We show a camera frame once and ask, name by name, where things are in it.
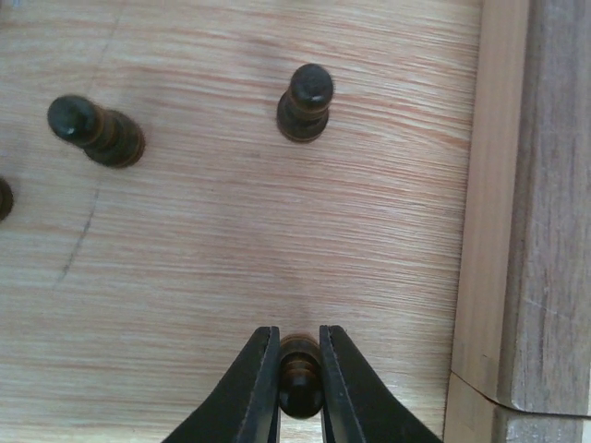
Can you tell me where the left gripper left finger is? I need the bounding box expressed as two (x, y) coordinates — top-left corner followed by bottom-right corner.
(165, 327), (280, 443)

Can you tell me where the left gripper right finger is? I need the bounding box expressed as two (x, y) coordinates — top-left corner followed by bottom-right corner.
(320, 326), (440, 443)

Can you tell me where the dark chess piece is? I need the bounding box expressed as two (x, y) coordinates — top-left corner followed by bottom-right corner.
(276, 64), (334, 143)
(47, 94), (145, 169)
(279, 334), (324, 419)
(0, 177), (14, 222)

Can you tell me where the wooden chess board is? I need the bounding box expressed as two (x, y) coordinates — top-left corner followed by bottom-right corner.
(444, 1), (590, 442)

